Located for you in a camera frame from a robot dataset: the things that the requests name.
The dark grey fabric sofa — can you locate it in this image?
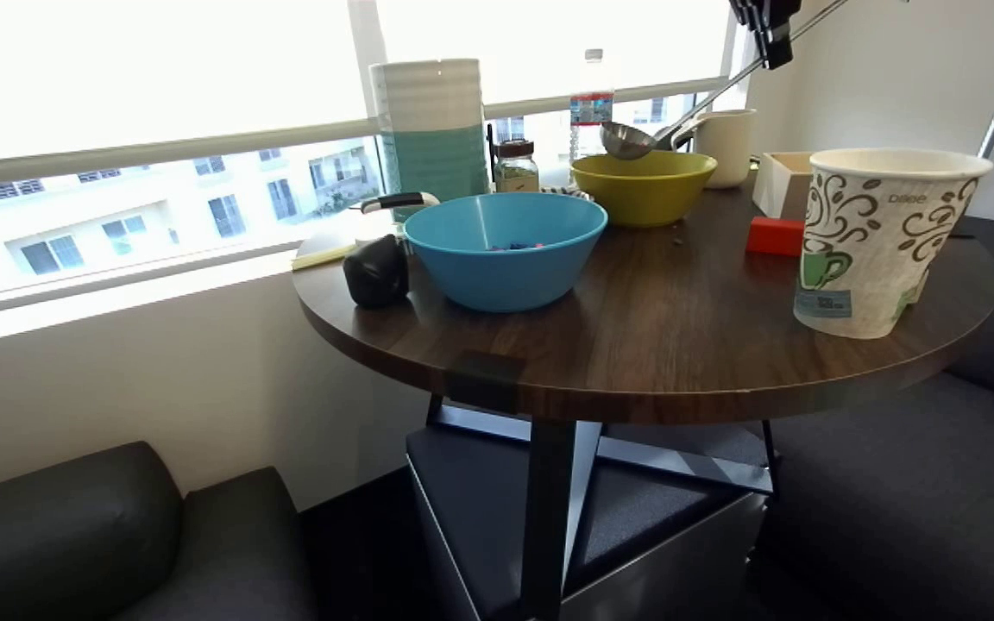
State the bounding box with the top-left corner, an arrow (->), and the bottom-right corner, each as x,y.
748,215 -> 994,621

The swirl print paper cup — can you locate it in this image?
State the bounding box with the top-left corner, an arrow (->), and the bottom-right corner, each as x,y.
791,146 -> 994,344

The orange block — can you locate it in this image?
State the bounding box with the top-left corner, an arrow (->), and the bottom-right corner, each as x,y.
746,215 -> 807,262

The black handled tool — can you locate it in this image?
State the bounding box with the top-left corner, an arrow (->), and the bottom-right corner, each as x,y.
357,185 -> 447,217

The yellow bowl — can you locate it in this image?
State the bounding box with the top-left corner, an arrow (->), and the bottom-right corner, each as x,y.
570,149 -> 723,231

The pale wooden tray box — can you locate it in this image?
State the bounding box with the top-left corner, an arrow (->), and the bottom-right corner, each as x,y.
748,149 -> 817,225

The clear water bottle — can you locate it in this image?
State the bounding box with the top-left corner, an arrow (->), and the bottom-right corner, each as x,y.
568,45 -> 618,164

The white window frame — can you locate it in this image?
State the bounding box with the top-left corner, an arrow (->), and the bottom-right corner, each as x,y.
0,0 -> 752,348

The black squat object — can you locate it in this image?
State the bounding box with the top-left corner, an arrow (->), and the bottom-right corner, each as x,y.
342,231 -> 416,313

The small glass jar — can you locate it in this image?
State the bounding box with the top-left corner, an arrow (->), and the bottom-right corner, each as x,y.
486,135 -> 545,195

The black leather sofa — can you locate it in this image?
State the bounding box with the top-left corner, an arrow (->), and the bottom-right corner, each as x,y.
0,439 -> 317,621

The blue bowl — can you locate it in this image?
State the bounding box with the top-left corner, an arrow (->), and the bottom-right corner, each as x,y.
402,191 -> 612,319

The white and teal container stack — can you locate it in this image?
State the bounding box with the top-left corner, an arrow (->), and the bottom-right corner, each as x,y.
371,56 -> 492,208

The round dark wood table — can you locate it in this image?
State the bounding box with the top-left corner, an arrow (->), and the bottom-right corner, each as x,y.
290,183 -> 994,621

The white roller blind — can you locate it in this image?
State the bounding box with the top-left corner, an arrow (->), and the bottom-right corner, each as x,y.
0,0 -> 374,164
378,0 -> 742,113

